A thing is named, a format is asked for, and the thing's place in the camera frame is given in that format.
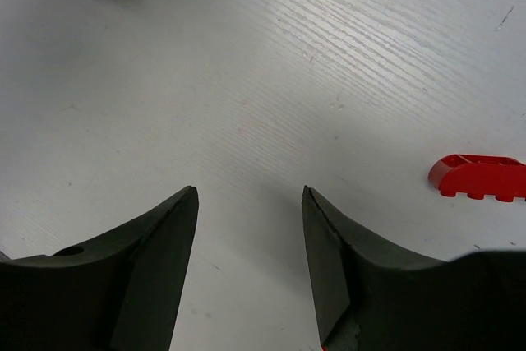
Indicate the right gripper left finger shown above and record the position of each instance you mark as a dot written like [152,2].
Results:
[120,290]

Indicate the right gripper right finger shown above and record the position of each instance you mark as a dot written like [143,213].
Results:
[372,294]

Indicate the curved red lego piece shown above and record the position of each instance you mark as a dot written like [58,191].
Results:
[478,176]

